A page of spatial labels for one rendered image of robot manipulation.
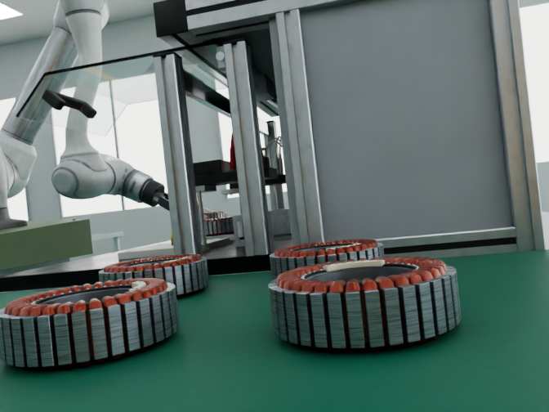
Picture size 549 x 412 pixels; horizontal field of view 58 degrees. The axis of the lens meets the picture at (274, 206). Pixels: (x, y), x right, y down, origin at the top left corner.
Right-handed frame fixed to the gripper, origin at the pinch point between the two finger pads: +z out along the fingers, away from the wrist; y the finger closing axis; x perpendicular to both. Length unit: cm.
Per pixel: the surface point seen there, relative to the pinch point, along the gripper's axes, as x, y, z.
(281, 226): 10.8, 34.0, 25.9
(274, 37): 38, 76, 21
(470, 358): 19, 113, 48
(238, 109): 28, 75, 20
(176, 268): 10, 92, 26
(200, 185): 14, 57, 14
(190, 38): 34, 73, 10
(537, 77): 205, -412, 147
